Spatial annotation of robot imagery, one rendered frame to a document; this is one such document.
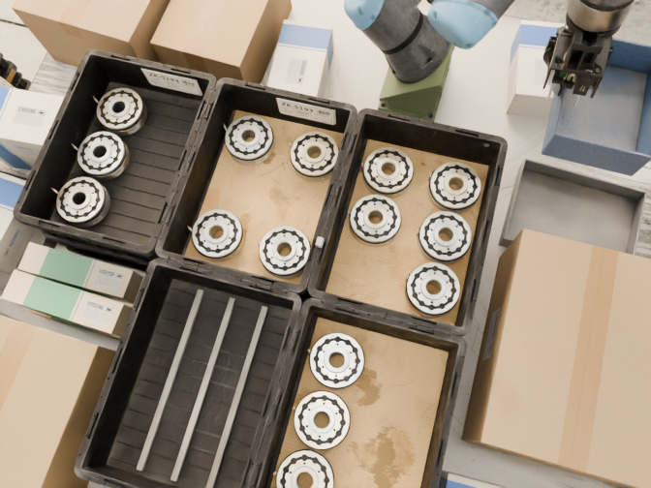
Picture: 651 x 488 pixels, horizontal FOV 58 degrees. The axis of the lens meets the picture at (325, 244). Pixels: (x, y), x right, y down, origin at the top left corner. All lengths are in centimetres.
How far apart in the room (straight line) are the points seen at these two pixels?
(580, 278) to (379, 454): 49
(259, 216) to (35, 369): 51
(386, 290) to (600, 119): 49
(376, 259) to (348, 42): 63
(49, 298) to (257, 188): 46
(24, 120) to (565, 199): 120
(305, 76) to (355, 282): 51
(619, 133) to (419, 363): 53
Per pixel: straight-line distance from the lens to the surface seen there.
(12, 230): 147
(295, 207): 122
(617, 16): 85
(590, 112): 111
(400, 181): 121
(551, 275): 116
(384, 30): 129
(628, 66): 117
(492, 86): 153
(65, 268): 133
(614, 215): 146
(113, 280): 128
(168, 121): 137
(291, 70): 143
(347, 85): 150
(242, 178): 127
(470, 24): 77
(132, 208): 131
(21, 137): 142
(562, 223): 141
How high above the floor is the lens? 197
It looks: 72 degrees down
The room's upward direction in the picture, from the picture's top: 10 degrees counter-clockwise
